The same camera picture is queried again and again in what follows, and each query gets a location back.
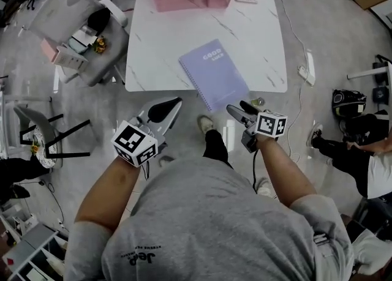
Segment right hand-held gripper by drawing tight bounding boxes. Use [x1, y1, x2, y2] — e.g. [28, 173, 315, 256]
[226, 100, 289, 154]

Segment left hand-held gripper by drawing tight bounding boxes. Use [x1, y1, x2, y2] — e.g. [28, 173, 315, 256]
[110, 98, 183, 168]

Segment purple spiral notebook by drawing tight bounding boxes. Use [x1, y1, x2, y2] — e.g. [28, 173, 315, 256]
[178, 39, 251, 113]

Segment person's left forearm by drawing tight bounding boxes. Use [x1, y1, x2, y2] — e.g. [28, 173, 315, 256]
[74, 155, 145, 234]

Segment person's right forearm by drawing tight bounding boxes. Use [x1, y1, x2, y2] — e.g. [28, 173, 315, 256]
[256, 135, 318, 209]

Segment white shoe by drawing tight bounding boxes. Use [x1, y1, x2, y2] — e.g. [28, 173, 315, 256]
[197, 115, 215, 135]
[255, 177, 273, 197]

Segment black trouser leg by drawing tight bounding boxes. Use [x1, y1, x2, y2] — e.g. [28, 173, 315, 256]
[202, 129, 234, 170]

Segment white power strip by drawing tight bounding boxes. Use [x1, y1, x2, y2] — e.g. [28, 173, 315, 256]
[296, 64, 316, 87]

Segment yellow artificial flowers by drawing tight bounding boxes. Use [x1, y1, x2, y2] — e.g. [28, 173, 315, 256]
[92, 35, 108, 54]

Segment black backpack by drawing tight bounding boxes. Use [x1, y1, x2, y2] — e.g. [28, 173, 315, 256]
[331, 89, 368, 119]

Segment white paper box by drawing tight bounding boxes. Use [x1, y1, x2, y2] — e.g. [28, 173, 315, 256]
[73, 24, 99, 47]

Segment mint green case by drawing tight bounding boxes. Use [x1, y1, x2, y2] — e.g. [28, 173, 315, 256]
[67, 36, 87, 54]

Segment white grille box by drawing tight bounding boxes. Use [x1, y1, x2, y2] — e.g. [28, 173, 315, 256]
[52, 45, 90, 72]

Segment grey t-shirt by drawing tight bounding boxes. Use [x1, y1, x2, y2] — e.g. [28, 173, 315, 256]
[63, 155, 356, 281]

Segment black rounded object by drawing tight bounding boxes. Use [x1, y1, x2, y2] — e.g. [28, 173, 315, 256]
[86, 7, 111, 33]

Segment round floral cushion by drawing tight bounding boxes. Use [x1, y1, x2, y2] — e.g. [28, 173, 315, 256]
[29, 125, 61, 170]

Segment grey chair black legs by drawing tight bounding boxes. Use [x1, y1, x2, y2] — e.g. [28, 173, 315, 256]
[13, 104, 92, 170]

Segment pink box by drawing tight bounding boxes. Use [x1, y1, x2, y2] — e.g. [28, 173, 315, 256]
[40, 38, 61, 61]

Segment white mesh office chair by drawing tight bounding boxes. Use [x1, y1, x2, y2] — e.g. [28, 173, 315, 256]
[28, 0, 130, 88]

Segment white cubby shelf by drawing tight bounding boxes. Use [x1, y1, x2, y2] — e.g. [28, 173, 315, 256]
[0, 212, 68, 281]

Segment white cloth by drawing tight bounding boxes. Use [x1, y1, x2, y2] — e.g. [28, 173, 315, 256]
[351, 227, 392, 276]

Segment white power cable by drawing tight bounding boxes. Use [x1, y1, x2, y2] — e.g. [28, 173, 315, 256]
[268, 0, 310, 69]

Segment white desk frame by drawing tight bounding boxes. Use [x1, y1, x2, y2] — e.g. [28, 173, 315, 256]
[347, 61, 392, 81]

